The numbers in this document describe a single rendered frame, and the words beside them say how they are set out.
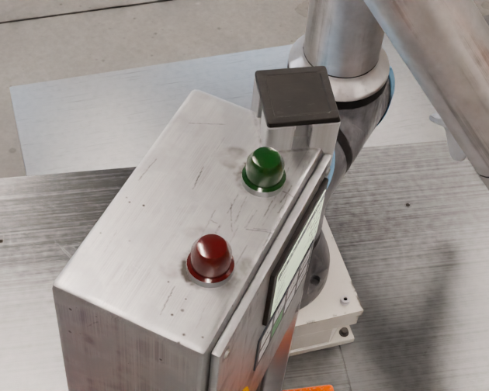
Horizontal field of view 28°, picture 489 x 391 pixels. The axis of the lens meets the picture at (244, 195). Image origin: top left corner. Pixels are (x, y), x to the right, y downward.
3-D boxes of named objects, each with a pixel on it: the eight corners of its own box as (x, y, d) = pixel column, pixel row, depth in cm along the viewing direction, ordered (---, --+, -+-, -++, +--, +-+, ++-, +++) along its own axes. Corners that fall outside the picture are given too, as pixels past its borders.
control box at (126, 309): (71, 434, 67) (47, 284, 52) (185, 253, 77) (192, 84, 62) (204, 499, 65) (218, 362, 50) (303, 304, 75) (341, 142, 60)
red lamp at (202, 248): (178, 276, 53) (178, 252, 51) (199, 241, 54) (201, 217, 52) (220, 295, 52) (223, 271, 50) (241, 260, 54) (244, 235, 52)
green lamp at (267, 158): (234, 187, 57) (236, 161, 55) (252, 157, 58) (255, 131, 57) (274, 204, 56) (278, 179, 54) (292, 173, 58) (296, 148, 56)
